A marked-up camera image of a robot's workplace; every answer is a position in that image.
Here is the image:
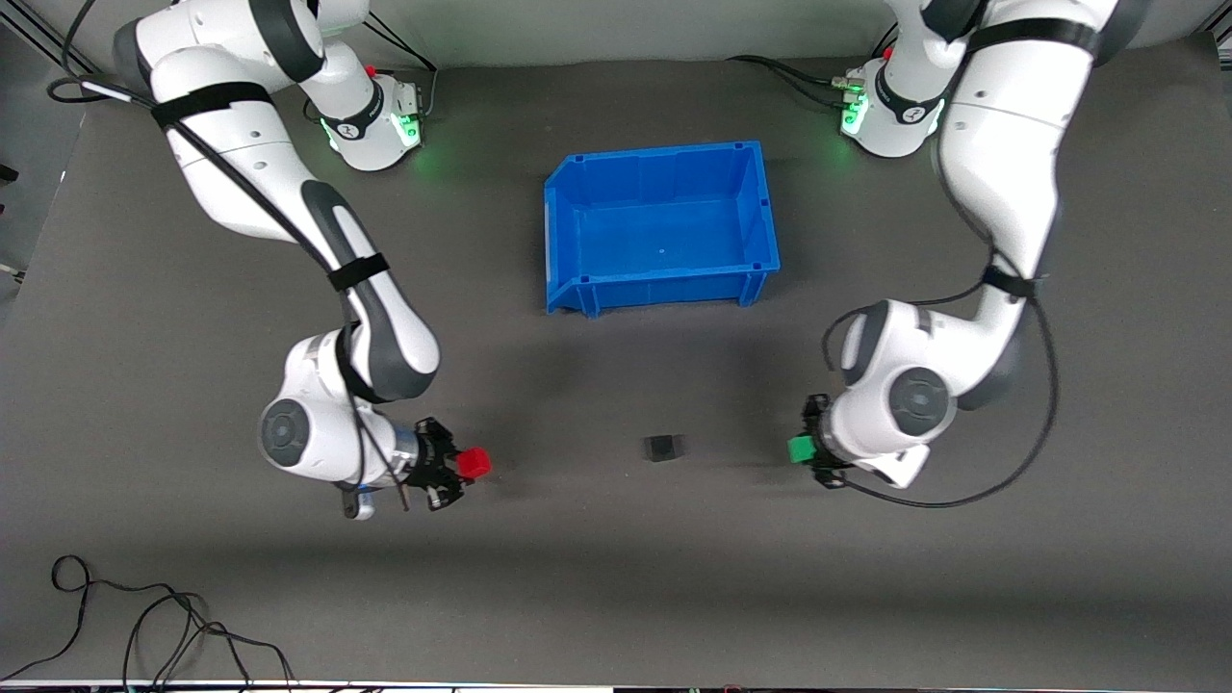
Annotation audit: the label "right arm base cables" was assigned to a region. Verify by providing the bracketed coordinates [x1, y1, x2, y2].
[364, 14, 440, 122]

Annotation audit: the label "black cable along right arm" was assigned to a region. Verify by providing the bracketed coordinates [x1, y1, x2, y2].
[48, 0, 410, 511]

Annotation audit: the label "thin black loose cable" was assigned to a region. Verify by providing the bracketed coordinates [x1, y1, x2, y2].
[0, 555, 295, 693]

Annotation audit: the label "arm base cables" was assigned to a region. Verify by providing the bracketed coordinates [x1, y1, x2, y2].
[364, 14, 440, 122]
[727, 24, 901, 109]

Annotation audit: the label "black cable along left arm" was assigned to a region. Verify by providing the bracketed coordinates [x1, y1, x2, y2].
[821, 144, 1061, 509]

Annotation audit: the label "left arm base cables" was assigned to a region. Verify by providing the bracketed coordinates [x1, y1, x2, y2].
[727, 24, 901, 109]

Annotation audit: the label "blue plastic storage bin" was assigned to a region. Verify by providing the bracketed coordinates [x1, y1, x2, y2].
[544, 141, 782, 318]

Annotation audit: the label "dark grey table mat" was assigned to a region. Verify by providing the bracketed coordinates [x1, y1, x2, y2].
[0, 34, 1232, 689]

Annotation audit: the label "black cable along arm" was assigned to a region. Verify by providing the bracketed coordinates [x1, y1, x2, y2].
[48, 0, 410, 511]
[821, 144, 1061, 509]

